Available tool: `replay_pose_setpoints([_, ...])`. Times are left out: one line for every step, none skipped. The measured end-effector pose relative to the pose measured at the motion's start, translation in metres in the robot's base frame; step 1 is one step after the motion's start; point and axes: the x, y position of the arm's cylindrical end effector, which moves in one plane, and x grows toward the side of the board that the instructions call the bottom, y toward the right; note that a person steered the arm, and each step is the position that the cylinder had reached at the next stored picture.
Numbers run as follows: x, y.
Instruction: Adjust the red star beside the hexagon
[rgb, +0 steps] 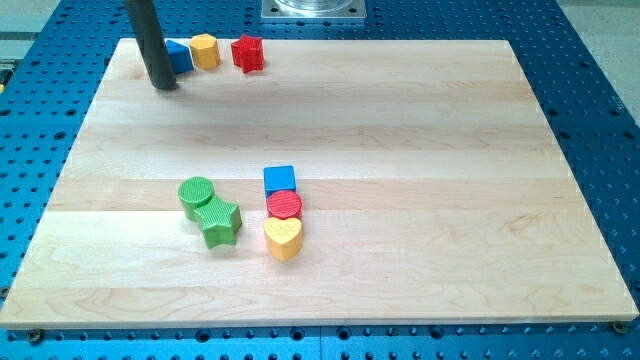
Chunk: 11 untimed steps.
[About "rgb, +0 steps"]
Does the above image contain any green star block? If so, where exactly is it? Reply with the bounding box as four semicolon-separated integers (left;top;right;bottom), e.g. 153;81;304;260
194;196;242;249

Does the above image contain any red star block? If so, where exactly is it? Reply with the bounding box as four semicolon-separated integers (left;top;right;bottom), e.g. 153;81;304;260
231;34;264;73

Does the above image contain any yellow hexagon block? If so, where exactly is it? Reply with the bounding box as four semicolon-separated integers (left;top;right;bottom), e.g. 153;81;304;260
189;34;220;70

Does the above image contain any blue cube block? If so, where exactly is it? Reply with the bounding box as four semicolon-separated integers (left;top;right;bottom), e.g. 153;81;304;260
263;165;297;198

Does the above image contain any red cylinder block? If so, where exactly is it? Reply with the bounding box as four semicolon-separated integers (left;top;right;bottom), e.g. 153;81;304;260
266;190;303;220

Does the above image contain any yellow heart block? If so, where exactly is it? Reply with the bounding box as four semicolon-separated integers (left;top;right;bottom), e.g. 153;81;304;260
263;217;303;261

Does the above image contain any light wooden board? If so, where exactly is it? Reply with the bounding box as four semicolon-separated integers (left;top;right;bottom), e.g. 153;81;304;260
1;39;638;329

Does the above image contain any green cylinder block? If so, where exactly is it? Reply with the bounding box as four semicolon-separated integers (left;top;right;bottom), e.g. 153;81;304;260
177;176;215;221

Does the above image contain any blue triangle block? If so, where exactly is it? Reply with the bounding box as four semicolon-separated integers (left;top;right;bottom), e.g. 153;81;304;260
165;40;194;74

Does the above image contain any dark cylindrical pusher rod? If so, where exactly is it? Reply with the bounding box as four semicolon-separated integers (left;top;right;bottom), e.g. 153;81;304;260
123;0;177;91

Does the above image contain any left board corner screw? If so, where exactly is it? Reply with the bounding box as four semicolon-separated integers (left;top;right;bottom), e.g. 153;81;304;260
26;329;43;344

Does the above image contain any board corner screw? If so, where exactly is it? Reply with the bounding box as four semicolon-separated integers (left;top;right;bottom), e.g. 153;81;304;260
26;329;43;344
611;321;627;334

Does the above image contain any right board corner screw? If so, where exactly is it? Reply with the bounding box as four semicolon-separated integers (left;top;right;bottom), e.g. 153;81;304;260
611;321;627;334

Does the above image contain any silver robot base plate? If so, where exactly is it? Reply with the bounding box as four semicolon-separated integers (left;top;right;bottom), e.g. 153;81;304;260
261;0;366;20

